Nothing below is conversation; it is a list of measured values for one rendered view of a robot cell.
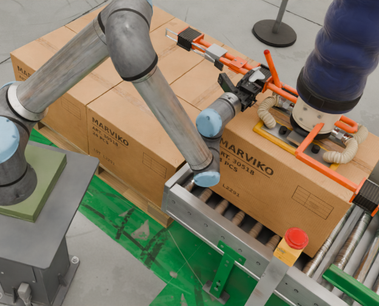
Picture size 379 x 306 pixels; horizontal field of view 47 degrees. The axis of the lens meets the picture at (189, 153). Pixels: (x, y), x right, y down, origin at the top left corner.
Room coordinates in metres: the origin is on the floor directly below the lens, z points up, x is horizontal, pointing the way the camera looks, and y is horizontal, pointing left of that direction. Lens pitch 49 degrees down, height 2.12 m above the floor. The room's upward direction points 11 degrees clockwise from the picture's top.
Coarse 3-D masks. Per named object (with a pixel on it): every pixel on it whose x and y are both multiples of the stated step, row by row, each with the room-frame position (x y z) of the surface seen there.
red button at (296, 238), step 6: (294, 228) 0.74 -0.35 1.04; (288, 234) 0.72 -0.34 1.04; (294, 234) 0.72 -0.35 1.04; (300, 234) 0.72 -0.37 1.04; (306, 234) 0.73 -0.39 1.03; (288, 240) 0.70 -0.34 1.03; (294, 240) 0.70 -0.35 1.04; (300, 240) 0.70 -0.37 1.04; (306, 240) 0.71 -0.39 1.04; (294, 246) 0.68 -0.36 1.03; (300, 246) 0.69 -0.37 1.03
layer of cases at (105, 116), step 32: (64, 32) 2.14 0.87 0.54; (160, 32) 2.34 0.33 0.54; (32, 64) 1.80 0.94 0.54; (160, 64) 2.02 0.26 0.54; (192, 64) 2.08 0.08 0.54; (256, 64) 2.20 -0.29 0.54; (64, 96) 1.65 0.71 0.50; (96, 96) 1.66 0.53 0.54; (128, 96) 1.70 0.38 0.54; (192, 96) 1.80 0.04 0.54; (64, 128) 1.67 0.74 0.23; (96, 128) 1.54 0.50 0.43; (128, 128) 1.47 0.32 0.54; (160, 128) 1.52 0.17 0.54; (128, 160) 1.43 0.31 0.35; (160, 160) 1.33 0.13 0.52; (160, 192) 1.32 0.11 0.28
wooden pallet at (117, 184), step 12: (48, 132) 1.79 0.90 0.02; (60, 144) 1.71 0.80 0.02; (72, 144) 1.64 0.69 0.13; (108, 180) 1.51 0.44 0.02; (120, 180) 1.45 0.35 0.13; (120, 192) 1.45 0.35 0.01; (132, 192) 1.46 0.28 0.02; (144, 204) 1.40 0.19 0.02; (156, 216) 1.32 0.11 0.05; (168, 216) 1.28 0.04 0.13
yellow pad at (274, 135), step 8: (256, 128) 1.21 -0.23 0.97; (264, 128) 1.21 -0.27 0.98; (272, 128) 1.22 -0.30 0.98; (280, 128) 1.20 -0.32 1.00; (288, 128) 1.24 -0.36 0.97; (264, 136) 1.18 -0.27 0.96; (272, 136) 1.18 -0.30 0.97; (280, 136) 1.18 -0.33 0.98; (280, 144) 1.15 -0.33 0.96; (288, 144) 1.15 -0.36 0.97; (296, 144) 1.16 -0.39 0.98; (312, 144) 1.17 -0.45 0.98; (304, 152) 1.12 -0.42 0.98; (312, 152) 1.13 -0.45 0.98; (320, 152) 1.14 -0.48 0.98; (320, 160) 1.10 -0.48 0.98; (336, 168) 1.08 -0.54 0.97
